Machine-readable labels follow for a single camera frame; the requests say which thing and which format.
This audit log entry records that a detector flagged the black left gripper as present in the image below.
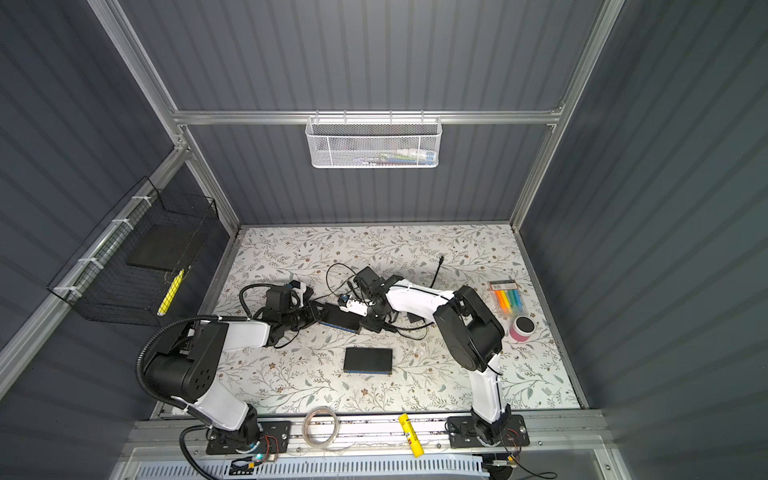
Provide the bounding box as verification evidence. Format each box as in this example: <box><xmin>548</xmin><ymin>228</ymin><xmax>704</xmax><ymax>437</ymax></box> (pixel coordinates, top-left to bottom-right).
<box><xmin>282</xmin><ymin>301</ymin><xmax>329</xmax><ymax>334</ymax></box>

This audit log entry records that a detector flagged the black network switch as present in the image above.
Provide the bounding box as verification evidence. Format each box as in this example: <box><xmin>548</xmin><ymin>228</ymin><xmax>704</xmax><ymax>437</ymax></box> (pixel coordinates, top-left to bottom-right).
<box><xmin>316</xmin><ymin>303</ymin><xmax>361</xmax><ymax>334</ymax></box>
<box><xmin>343</xmin><ymin>347</ymin><xmax>393</xmax><ymax>375</ymax></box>

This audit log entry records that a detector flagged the black ethernet cable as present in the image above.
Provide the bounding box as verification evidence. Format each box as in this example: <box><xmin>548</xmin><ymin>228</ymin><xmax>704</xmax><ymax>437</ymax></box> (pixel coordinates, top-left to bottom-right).
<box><xmin>323</xmin><ymin>254</ymin><xmax>446</xmax><ymax>341</ymax></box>

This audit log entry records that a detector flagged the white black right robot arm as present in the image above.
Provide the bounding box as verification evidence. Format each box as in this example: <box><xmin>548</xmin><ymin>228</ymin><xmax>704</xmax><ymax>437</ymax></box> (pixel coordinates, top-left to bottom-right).
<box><xmin>344</xmin><ymin>268</ymin><xmax>511</xmax><ymax>435</ymax></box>

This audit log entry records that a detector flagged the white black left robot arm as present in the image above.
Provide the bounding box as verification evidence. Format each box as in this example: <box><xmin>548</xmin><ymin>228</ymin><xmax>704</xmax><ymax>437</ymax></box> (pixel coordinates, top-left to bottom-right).
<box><xmin>135</xmin><ymin>301</ymin><xmax>322</xmax><ymax>432</ymax></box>

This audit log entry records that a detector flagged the small black power adapter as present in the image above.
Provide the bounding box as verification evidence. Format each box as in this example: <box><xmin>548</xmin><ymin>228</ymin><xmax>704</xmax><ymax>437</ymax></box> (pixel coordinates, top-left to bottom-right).
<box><xmin>407</xmin><ymin>313</ymin><xmax>425</xmax><ymax>328</ymax></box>

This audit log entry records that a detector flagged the yellow marker in black basket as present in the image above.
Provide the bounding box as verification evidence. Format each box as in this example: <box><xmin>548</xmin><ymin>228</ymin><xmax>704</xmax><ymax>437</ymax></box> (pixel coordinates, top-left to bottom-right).
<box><xmin>156</xmin><ymin>269</ymin><xmax>185</xmax><ymax>317</ymax></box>

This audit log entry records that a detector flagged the coloured marker pack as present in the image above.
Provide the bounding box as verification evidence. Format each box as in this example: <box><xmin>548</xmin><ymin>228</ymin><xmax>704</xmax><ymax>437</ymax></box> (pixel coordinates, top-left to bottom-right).
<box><xmin>488</xmin><ymin>279</ymin><xmax>528</xmax><ymax>319</ymax></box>

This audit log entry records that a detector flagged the pink black tape roll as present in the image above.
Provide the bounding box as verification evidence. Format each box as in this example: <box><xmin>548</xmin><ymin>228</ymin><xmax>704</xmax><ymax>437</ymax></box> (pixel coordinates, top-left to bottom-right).
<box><xmin>509</xmin><ymin>316</ymin><xmax>536</xmax><ymax>343</ymax></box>

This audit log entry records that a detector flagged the yellow glue stick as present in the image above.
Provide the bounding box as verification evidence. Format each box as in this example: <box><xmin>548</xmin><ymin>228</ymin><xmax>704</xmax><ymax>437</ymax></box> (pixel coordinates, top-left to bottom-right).
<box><xmin>398</xmin><ymin>413</ymin><xmax>424</xmax><ymax>458</ymax></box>

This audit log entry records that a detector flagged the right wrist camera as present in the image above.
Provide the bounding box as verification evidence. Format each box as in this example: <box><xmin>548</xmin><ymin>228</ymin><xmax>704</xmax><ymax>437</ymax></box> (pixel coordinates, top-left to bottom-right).
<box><xmin>338</xmin><ymin>266</ymin><xmax>389</xmax><ymax>318</ymax></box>

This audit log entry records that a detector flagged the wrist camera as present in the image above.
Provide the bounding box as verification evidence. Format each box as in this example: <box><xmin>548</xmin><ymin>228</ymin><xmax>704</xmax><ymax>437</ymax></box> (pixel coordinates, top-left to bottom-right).
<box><xmin>338</xmin><ymin>266</ymin><xmax>389</xmax><ymax>318</ymax></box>
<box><xmin>265</xmin><ymin>280</ymin><xmax>314</xmax><ymax>313</ymax></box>

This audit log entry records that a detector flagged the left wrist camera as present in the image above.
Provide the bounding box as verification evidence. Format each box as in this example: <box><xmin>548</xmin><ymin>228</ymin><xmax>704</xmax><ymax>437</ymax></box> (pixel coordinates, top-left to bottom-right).
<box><xmin>265</xmin><ymin>280</ymin><xmax>314</xmax><ymax>313</ymax></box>

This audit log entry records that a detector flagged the clear tape ring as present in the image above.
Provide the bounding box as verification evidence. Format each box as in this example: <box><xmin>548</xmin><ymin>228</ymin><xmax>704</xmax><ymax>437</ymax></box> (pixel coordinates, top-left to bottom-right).
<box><xmin>301</xmin><ymin>406</ymin><xmax>342</xmax><ymax>451</ymax></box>

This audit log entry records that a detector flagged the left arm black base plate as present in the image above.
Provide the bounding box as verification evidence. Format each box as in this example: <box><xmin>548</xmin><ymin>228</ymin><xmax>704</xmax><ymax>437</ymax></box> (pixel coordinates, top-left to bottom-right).
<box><xmin>206</xmin><ymin>421</ymin><xmax>292</xmax><ymax>455</ymax></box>

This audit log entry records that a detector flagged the white wire mesh basket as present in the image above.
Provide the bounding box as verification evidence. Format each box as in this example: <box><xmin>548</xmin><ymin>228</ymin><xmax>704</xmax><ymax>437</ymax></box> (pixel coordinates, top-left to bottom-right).
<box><xmin>305</xmin><ymin>119</ymin><xmax>443</xmax><ymax>169</ymax></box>

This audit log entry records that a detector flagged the black wire mesh basket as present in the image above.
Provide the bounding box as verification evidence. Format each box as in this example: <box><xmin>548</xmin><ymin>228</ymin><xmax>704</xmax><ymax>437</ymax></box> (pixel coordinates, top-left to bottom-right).
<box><xmin>48</xmin><ymin>181</ymin><xmax>219</xmax><ymax>326</ymax></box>

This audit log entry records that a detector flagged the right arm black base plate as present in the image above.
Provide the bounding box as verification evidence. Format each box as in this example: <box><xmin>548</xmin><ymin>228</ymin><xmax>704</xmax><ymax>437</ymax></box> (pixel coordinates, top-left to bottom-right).
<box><xmin>445</xmin><ymin>414</ymin><xmax>530</xmax><ymax>449</ymax></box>

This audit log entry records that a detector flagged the black corrugated cable conduit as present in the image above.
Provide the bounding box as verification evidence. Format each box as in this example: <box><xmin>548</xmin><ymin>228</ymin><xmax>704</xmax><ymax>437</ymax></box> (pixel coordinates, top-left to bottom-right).
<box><xmin>135</xmin><ymin>281</ymin><xmax>277</xmax><ymax>480</ymax></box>

